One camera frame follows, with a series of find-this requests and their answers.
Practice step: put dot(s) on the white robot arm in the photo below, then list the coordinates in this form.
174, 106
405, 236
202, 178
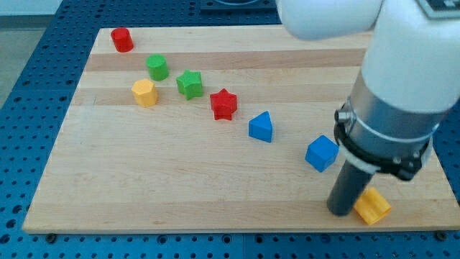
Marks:
408, 81

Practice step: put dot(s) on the red star block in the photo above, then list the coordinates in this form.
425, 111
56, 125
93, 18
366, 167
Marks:
223, 104

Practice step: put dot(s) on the green star block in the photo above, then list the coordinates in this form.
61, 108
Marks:
190, 84

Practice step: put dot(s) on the yellow hexagon block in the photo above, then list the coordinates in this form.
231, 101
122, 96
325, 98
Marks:
145, 93

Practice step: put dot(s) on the blue triangle block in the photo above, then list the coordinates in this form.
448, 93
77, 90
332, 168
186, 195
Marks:
261, 127

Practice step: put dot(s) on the wooden board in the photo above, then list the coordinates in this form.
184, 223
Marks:
117, 167

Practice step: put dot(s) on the blue cube block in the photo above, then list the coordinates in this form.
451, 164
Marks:
321, 153

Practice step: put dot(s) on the green cylinder block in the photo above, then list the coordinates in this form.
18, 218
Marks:
157, 67

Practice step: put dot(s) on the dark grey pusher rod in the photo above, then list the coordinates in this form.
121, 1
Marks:
348, 187

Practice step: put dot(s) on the red cylinder block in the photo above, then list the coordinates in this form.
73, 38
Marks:
122, 39

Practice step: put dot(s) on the yellow tipped-over block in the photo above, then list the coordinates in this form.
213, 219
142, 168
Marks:
371, 206

